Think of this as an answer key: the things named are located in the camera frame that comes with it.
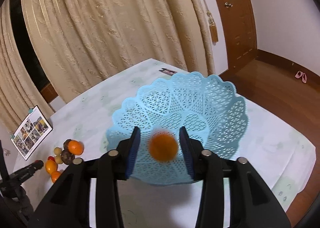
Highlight large orange mandarin front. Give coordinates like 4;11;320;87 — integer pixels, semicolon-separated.
50;171;61;183

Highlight brown longan front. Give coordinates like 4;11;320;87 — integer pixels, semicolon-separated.
54;155;63;165

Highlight dark passionfruit front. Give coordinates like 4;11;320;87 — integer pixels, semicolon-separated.
61;150;75;165

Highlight dark passionfruit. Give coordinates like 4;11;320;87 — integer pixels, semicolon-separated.
63;139;71;150
61;150;75;165

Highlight pale longan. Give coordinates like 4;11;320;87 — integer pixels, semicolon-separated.
54;147;62;156

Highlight left hand grey glove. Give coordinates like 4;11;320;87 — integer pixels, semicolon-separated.
1;186;34;227

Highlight photo collage card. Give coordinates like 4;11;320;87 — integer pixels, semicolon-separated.
11;105;53;160

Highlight light blue lattice basket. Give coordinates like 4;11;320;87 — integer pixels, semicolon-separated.
106;72;248;186

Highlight white patterned bed sheet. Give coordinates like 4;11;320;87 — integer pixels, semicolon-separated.
25;59;316;227

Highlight beige curtain left panel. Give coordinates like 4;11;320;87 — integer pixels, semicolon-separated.
0;0;54;133

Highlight beige curtain panel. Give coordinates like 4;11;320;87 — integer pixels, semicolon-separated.
21;0;215;102
0;0;54;133

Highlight pink black thread snips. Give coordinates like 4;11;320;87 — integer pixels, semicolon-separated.
159;68;177;76

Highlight pink slippers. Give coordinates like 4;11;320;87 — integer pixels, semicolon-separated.
295;71;308;84

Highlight gold curtain tassel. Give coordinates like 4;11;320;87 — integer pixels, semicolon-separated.
203;0;219;44

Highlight beige curtain right panel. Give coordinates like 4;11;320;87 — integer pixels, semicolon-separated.
21;0;215;102

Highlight wooden door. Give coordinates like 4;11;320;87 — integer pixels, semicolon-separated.
216;0;257;72

